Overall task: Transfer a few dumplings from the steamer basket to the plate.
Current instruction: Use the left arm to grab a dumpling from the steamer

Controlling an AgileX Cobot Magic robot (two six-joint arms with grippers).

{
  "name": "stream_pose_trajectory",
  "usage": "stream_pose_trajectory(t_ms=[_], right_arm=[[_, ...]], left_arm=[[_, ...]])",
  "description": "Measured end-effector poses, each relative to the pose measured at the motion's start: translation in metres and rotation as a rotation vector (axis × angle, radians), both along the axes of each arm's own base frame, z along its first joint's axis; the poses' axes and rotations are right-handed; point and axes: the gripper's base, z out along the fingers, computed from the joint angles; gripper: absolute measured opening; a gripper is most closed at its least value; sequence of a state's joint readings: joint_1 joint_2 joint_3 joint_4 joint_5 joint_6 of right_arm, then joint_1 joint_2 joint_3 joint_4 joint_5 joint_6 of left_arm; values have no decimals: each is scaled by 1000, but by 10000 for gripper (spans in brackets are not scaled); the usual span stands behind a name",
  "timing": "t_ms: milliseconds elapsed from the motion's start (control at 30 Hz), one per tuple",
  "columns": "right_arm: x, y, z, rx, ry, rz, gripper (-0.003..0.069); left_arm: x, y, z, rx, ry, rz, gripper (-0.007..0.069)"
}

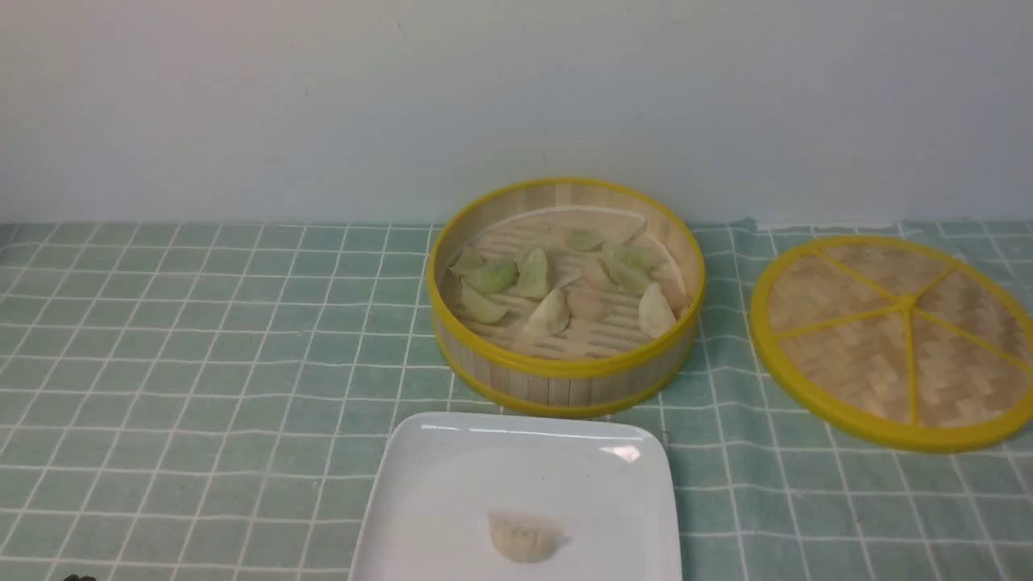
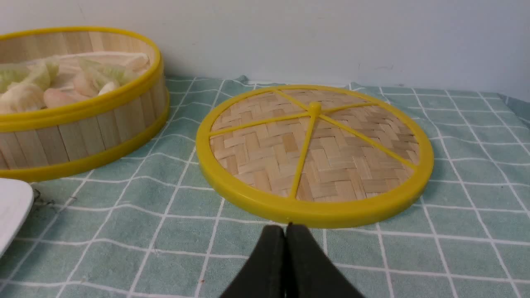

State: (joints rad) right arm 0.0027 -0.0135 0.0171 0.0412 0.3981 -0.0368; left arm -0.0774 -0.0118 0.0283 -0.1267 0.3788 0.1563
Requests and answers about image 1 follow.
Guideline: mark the yellow-rimmed bamboo steamer basket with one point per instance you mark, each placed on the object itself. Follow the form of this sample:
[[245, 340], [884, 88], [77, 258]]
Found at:
[[593, 368]]

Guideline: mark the white dumpling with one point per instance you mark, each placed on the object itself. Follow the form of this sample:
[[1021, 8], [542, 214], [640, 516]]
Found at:
[[551, 316], [655, 315]]

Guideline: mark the pale dumpling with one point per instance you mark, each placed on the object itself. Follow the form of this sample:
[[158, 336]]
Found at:
[[524, 539]]

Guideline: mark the pink dumpling centre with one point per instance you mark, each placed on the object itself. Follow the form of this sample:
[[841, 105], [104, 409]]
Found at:
[[586, 303]]

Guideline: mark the yellow-rimmed woven steamer lid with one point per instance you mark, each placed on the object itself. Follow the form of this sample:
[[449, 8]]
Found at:
[[895, 342]]

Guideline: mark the green checkered tablecloth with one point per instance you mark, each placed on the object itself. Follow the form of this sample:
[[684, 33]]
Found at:
[[212, 401]]

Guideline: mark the white square plate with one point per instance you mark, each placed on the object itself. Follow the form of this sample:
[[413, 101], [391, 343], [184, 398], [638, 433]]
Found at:
[[608, 486]]

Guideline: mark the small green dumpling far left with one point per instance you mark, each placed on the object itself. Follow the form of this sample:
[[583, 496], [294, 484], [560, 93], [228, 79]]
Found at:
[[467, 262]]

